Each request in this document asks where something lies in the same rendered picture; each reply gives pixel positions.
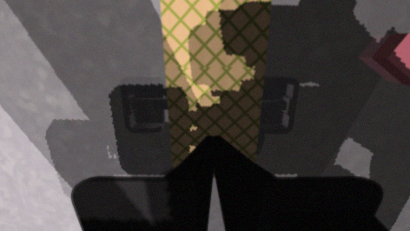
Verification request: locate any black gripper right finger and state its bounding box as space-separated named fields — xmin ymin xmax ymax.
xmin=214 ymin=135 xmax=383 ymax=231

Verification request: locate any red block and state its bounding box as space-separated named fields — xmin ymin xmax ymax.
xmin=372 ymin=33 xmax=410 ymax=86

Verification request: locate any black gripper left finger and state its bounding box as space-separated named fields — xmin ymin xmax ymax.
xmin=71 ymin=135 xmax=215 ymax=231

